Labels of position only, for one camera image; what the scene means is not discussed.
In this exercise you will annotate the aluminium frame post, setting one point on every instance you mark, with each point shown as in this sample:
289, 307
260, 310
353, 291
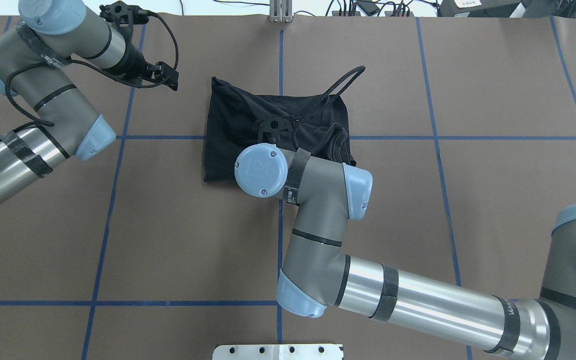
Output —
281, 11

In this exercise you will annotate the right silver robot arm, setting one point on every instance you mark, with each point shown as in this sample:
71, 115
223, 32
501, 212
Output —
316, 273

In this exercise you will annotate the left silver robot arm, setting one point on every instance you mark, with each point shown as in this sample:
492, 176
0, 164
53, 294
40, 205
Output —
62, 123

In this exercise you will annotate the black box device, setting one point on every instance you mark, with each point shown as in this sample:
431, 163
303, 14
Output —
477, 8

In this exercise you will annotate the black graphic t-shirt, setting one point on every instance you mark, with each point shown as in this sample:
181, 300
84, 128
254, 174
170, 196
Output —
320, 125

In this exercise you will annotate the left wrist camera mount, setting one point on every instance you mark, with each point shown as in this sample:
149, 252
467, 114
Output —
122, 15

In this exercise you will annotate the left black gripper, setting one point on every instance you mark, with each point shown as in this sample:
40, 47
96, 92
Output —
132, 63

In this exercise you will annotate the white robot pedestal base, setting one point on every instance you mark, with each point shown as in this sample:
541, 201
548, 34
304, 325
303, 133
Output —
299, 351

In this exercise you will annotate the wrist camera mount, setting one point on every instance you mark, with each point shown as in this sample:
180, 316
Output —
122, 15
275, 130

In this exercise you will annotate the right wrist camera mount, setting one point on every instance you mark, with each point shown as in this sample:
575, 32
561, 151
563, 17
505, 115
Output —
275, 130

